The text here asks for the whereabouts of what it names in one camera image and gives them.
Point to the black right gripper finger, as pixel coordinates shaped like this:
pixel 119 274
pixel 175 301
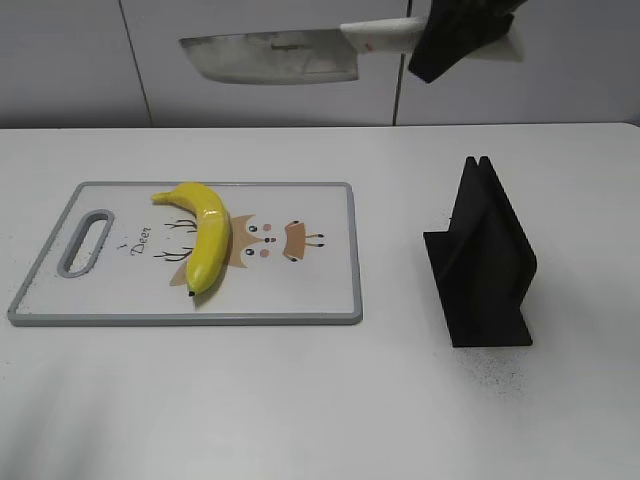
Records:
pixel 456 29

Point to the white handled kitchen knife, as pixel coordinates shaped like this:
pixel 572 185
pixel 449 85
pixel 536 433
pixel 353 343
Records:
pixel 298 57

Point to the yellow plastic banana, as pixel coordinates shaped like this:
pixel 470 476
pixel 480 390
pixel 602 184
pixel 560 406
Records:
pixel 213 232

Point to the black knife stand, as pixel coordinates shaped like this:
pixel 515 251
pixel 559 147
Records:
pixel 483 264

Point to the white grey cutting board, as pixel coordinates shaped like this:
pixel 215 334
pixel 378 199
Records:
pixel 114 258

